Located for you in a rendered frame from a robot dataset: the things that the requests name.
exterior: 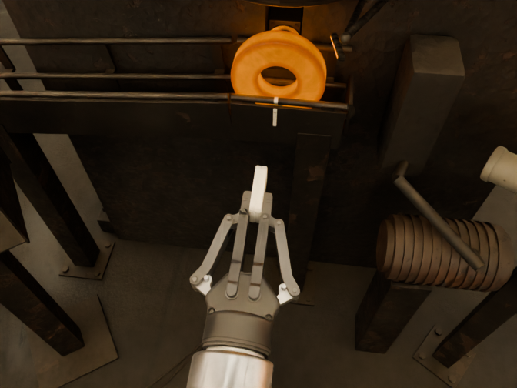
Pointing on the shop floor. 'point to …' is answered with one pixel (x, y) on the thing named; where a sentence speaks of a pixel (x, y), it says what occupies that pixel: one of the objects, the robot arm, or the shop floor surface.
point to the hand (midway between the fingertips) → (258, 193)
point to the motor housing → (425, 272)
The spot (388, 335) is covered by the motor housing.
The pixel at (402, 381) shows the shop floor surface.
